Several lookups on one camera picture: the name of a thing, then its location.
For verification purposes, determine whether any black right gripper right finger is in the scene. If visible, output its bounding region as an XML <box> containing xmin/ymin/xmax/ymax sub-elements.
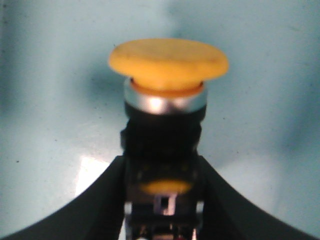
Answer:
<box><xmin>198</xmin><ymin>156</ymin><xmax>315</xmax><ymax>240</ymax></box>

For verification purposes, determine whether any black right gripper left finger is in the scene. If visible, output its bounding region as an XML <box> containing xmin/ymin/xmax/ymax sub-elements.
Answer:
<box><xmin>5</xmin><ymin>156</ymin><xmax>126</xmax><ymax>240</ymax></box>

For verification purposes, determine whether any yellow push button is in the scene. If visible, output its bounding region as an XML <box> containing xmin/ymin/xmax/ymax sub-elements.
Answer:
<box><xmin>108</xmin><ymin>38</ymin><xmax>229</xmax><ymax>240</ymax></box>

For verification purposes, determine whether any teal plastic box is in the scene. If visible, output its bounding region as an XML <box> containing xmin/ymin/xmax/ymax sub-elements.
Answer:
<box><xmin>0</xmin><ymin>0</ymin><xmax>320</xmax><ymax>236</ymax></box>

